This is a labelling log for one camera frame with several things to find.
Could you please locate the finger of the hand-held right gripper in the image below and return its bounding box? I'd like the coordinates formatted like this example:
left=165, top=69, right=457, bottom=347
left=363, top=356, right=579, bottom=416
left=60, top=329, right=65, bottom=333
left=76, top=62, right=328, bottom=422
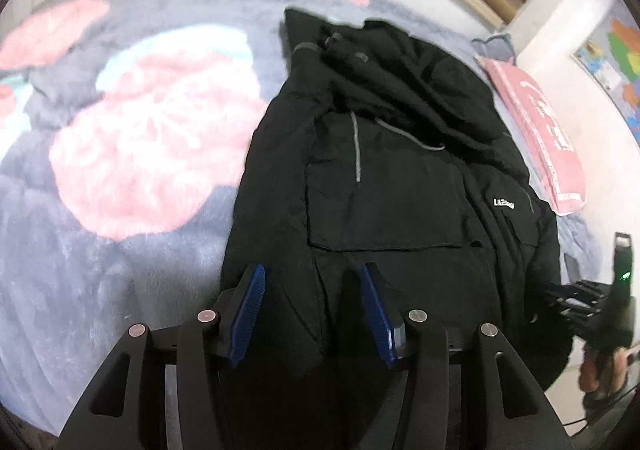
left=545, top=280, right=610, bottom=303
left=549, top=301, right=608, bottom=328

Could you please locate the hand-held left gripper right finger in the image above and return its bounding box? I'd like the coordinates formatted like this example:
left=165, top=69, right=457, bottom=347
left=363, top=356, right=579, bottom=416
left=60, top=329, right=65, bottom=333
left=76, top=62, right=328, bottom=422
left=360, top=263, right=575, bottom=450

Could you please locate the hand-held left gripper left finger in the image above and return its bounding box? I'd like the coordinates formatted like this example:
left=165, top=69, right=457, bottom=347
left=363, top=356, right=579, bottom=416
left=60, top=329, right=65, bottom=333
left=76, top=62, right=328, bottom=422
left=59, top=263, right=268, bottom=450

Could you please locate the black hooded jacket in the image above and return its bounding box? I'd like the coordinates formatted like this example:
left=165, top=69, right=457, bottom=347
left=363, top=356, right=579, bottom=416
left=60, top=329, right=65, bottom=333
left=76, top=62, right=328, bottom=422
left=219, top=5, right=577, bottom=450

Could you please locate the person's right hand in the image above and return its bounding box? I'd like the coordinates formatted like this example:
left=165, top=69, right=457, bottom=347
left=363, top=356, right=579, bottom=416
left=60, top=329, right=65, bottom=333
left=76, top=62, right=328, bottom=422
left=579, top=346, right=632, bottom=394

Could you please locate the pink pillow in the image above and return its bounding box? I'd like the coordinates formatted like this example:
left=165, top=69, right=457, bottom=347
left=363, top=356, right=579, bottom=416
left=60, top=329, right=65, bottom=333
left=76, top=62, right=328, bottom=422
left=476, top=57, right=587, bottom=217

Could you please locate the grey floral blanket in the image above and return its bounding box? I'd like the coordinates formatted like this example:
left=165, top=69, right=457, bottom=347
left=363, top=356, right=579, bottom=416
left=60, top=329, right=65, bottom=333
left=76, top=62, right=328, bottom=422
left=0, top=0, right=617, bottom=437

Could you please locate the grey pillow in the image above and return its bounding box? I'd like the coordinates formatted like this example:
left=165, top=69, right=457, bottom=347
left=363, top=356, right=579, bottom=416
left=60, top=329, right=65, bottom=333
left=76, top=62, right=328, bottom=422
left=471, top=32, right=517, bottom=64

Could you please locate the colourful wall map poster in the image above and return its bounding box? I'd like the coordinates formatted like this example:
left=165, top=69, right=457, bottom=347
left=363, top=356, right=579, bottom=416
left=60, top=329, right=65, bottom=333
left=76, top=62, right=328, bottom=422
left=572, top=12, right=640, bottom=143

